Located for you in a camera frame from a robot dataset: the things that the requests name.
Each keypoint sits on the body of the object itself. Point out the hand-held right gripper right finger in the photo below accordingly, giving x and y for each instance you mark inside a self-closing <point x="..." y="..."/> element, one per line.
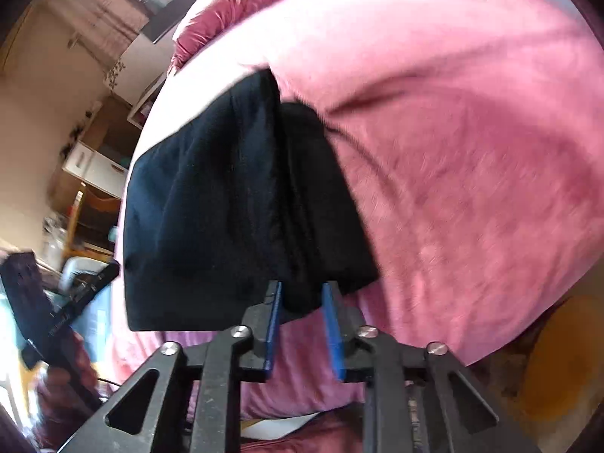
<point x="332" y="335"/>

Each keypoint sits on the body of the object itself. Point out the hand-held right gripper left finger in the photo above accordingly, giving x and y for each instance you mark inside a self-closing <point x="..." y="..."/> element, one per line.
<point x="273" y="330"/>

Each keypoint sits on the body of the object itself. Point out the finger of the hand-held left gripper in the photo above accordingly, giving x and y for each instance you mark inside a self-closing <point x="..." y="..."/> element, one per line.
<point x="92" y="283"/>

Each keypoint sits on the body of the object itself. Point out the black pants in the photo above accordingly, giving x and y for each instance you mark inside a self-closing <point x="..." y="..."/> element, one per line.
<point x="212" y="198"/>

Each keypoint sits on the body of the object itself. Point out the person's left hand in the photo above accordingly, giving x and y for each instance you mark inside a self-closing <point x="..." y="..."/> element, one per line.
<point x="59" y="380"/>

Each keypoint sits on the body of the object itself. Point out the light blue white object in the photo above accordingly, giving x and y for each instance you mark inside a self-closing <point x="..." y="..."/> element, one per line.
<point x="78" y="273"/>

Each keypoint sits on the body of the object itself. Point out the wooden chair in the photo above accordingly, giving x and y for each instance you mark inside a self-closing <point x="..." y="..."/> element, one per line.
<point x="89" y="217"/>

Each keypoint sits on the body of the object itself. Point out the white cloth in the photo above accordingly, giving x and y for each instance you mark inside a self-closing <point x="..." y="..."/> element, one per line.
<point x="278" y="424"/>

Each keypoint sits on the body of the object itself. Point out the wooden desk with white drawers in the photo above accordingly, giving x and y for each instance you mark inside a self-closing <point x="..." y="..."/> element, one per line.
<point x="94" y="160"/>

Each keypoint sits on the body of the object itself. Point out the white open nightstand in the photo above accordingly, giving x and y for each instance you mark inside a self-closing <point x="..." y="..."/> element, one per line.
<point x="148" y="99"/>

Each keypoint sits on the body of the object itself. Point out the trailing vine plant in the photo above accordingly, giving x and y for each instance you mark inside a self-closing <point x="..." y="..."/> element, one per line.
<point x="114" y="73"/>

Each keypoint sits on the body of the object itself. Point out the white tall cabinet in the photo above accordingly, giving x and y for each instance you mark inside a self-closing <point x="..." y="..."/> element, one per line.
<point x="141" y="66"/>

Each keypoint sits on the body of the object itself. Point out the yellow round object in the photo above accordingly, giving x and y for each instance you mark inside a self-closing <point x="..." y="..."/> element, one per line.
<point x="561" y="363"/>

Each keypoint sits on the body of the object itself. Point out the pink bed sheet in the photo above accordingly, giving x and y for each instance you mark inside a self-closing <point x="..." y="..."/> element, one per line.
<point x="472" y="151"/>

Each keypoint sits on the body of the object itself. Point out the dark headboard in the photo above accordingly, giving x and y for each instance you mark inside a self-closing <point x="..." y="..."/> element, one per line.
<point x="165" y="23"/>

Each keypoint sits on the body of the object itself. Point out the beige checked curtain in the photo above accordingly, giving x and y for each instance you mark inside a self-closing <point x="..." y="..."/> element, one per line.
<point x="94" y="4"/>

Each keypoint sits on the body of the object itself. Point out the dark red duvet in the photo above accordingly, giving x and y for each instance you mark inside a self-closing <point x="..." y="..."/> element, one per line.
<point x="222" y="9"/>

